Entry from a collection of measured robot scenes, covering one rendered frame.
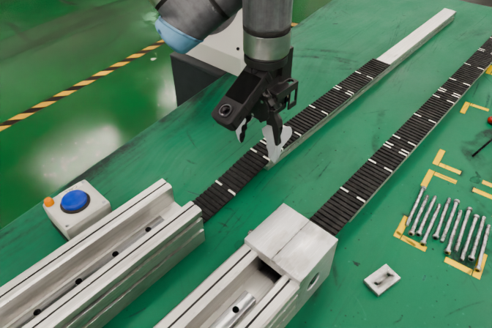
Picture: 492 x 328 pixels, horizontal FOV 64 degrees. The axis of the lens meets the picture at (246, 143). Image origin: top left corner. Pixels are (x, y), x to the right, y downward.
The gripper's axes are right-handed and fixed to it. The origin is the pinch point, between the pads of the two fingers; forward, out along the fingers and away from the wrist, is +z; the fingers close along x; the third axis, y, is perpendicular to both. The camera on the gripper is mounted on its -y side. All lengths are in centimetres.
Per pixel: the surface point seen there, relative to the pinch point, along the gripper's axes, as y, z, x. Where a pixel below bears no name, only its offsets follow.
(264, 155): 2.0, 2.3, -0.8
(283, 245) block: -15.4, -4.0, -18.9
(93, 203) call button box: -28.3, -0.4, 10.7
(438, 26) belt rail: 83, 3, -2
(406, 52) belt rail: 62, 3, -2
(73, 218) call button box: -32.2, -0.4, 10.2
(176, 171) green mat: -11.0, 5.6, 11.4
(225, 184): -7.7, 4.0, 0.6
